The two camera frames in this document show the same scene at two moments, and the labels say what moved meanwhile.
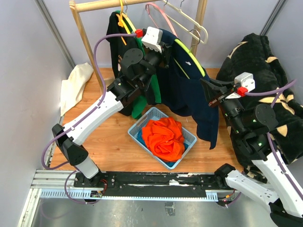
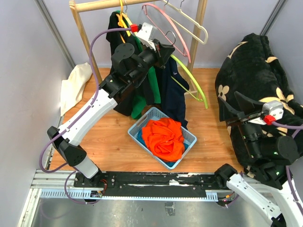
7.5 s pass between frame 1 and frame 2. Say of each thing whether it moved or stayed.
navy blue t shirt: moved
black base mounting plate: stayed
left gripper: stayed
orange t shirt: stayed
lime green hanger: moved
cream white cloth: stayed
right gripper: moved
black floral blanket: stayed
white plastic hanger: stayed
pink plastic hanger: moved
